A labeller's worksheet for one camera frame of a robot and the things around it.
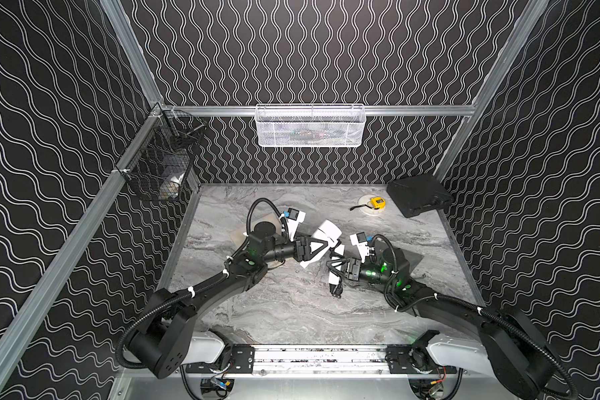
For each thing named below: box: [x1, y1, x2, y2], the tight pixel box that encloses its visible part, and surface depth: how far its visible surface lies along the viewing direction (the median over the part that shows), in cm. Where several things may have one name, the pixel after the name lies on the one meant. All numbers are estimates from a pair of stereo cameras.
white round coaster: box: [357, 194, 387, 216], surface depth 112 cm
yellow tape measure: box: [370, 196, 386, 210], surface depth 112 cm
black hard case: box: [386, 175, 455, 218], surface depth 112 cm
